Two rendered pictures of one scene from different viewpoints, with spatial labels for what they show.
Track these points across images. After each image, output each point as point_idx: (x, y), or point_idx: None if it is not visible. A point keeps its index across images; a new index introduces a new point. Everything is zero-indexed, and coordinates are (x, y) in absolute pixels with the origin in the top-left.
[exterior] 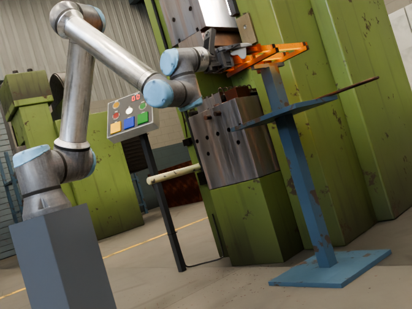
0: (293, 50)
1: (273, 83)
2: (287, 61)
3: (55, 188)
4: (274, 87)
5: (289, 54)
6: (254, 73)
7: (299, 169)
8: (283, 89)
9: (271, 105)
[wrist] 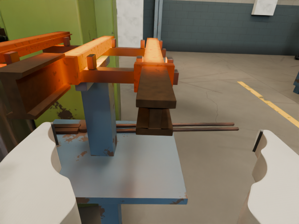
0: (82, 12)
1: (109, 111)
2: (78, 28)
3: None
4: (107, 119)
5: (127, 50)
6: (9, 22)
7: (117, 218)
8: (115, 114)
9: (92, 143)
